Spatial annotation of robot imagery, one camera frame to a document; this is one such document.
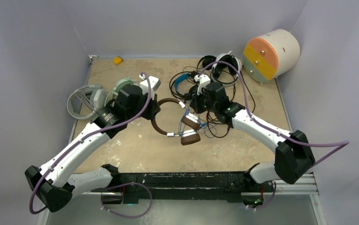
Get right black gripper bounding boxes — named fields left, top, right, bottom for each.
left=190, top=87, right=219, bottom=114

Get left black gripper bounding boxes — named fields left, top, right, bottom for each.
left=126, top=90, right=160, bottom=122

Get mint green headphones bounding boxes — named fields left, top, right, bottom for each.
left=105, top=77, right=138, bottom=106

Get brown headphones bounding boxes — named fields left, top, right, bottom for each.
left=151, top=98, right=202, bottom=146

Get white grey headphones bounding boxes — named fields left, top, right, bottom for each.
left=66, top=84, right=107, bottom=120

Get grey white headphone cable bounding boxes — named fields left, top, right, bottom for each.
left=72, top=88, right=105, bottom=119

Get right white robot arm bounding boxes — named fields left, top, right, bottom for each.
left=187, top=82, right=315, bottom=191

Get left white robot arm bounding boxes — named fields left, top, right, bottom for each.
left=24, top=82, right=160, bottom=215

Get white black headphones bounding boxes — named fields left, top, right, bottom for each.
left=211, top=51, right=242, bottom=87

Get black blue headphones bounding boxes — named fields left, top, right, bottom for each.
left=169, top=70, right=199, bottom=101

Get small black on-ear headphones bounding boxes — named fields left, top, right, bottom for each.
left=197, top=55, right=216, bottom=70

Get small yellow block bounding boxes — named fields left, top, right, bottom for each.
left=112, top=56, right=123, bottom=65

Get round pastel drawer cabinet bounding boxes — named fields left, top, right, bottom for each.
left=243, top=29, right=300, bottom=83

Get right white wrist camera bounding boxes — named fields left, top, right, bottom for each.
left=194, top=73, right=211, bottom=95

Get dark brown headphone cable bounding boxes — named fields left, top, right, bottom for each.
left=182, top=67, right=258, bottom=139

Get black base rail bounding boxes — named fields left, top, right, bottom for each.
left=79, top=165, right=318, bottom=206

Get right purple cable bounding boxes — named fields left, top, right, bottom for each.
left=198, top=60, right=350, bottom=212

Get purple cable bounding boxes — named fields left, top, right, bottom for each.
left=198, top=60, right=350, bottom=212
left=29, top=72, right=153, bottom=218

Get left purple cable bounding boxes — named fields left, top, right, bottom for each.
left=29, top=72, right=153, bottom=218

